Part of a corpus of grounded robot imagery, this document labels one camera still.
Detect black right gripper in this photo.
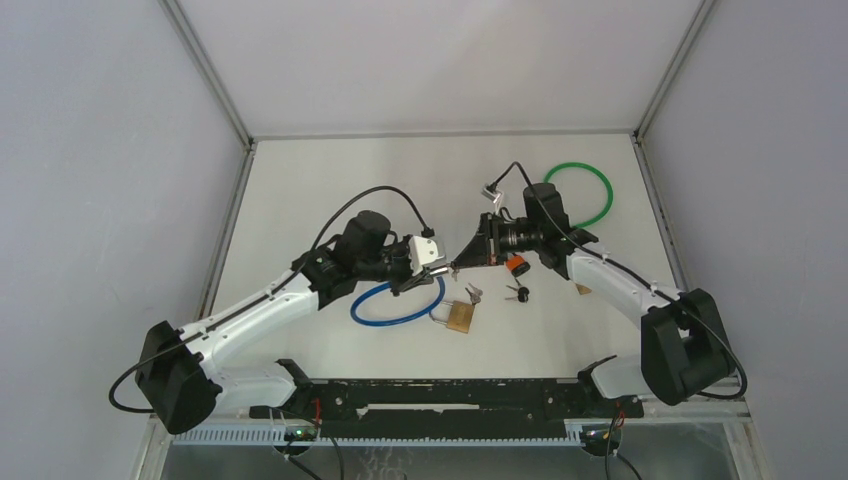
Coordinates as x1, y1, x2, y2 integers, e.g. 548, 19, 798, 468
452, 213, 542, 269

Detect orange black key fob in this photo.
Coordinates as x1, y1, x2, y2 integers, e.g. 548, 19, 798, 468
505, 255, 531, 278

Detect blue cable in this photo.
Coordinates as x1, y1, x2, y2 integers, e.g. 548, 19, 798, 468
349, 263, 455, 329

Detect large brass padlock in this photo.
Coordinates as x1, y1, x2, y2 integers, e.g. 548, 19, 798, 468
428, 300, 478, 334

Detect green cable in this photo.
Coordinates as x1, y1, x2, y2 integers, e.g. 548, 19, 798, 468
541, 162, 615, 232

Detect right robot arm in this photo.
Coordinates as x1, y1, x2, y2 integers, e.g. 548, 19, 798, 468
451, 183, 739, 416

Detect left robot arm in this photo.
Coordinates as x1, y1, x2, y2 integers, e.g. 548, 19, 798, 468
134, 211, 444, 434

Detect black-headed key bunch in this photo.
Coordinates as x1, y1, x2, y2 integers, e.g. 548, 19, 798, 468
506, 280, 530, 304

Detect large padlock silver keys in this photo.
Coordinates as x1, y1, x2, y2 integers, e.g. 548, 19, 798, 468
465, 283, 483, 305

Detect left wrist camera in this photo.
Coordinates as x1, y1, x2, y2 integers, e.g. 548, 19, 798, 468
408, 235, 448, 275

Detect left black camera cable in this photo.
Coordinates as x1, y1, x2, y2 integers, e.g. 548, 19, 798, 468
107, 185, 436, 415

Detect black camera cable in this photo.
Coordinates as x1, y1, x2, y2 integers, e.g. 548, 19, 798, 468
486, 160, 749, 401
107, 185, 436, 415

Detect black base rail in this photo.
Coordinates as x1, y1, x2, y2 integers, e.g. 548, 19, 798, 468
249, 378, 644, 434

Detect white slotted cable duct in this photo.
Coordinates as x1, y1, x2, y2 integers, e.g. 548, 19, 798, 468
173, 423, 584, 447

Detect right black camera cable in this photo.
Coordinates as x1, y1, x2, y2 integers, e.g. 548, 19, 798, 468
486, 160, 749, 401

